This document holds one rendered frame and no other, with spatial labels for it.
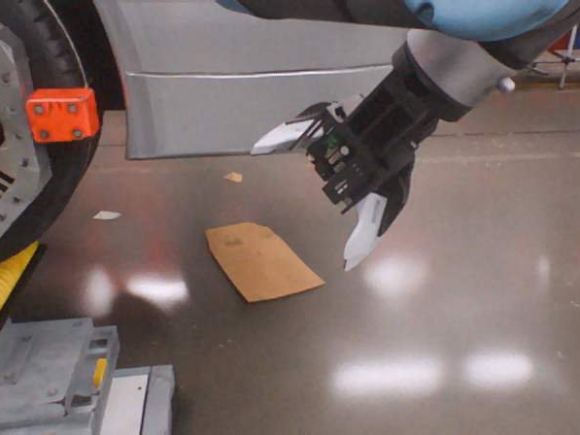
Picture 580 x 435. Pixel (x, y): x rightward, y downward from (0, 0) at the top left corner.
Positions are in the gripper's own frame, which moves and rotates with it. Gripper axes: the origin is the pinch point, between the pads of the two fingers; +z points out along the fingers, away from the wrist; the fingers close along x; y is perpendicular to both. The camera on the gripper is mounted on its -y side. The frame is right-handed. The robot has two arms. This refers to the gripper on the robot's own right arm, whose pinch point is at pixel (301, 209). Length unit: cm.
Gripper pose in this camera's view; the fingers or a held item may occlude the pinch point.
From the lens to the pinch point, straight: 54.3
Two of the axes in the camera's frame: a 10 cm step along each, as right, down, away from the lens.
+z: -5.6, 5.3, 6.4
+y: -5.5, 3.5, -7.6
